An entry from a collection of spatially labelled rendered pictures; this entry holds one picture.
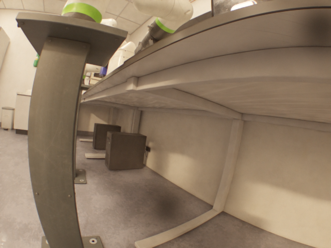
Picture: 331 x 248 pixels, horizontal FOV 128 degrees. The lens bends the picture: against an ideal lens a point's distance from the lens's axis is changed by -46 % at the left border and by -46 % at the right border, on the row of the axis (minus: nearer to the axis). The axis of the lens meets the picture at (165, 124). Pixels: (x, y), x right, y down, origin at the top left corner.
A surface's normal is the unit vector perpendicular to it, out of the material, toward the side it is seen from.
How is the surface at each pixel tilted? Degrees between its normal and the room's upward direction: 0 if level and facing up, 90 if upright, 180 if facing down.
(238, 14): 90
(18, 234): 0
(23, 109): 90
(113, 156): 90
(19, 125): 90
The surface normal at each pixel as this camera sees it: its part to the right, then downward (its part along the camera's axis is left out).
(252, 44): -0.14, 0.99
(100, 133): 0.61, 0.11
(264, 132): -0.78, -0.10
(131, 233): 0.14, -0.99
